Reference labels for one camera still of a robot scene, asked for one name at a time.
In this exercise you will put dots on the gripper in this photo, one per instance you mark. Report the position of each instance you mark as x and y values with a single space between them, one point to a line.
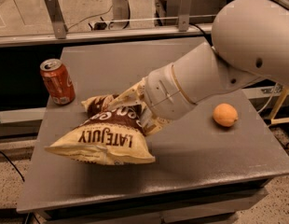
161 90

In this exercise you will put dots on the brown and cream chip bag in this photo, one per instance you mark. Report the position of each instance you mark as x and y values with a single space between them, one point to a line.
114 137

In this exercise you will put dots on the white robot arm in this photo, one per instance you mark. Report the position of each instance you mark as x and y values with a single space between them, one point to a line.
250 42

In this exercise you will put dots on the orange citrus fruit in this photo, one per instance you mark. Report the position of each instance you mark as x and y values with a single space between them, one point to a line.
225 115

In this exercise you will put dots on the red soda can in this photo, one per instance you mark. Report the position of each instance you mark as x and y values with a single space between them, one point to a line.
57 81

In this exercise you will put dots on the power strip with cables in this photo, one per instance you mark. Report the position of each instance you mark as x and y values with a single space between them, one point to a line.
100 25

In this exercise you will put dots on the horizontal metal rail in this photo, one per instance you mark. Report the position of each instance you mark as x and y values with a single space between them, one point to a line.
103 35

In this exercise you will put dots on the grey table base frame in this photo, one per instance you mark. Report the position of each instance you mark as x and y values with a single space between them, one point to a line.
169 207

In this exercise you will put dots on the right metal rail bracket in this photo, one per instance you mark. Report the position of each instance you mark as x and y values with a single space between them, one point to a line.
184 14

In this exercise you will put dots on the metal rail bracket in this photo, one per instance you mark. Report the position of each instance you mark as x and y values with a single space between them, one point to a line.
184 14
55 14

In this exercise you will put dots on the left metal rail bracket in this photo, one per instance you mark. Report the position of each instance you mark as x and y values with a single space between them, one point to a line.
55 14

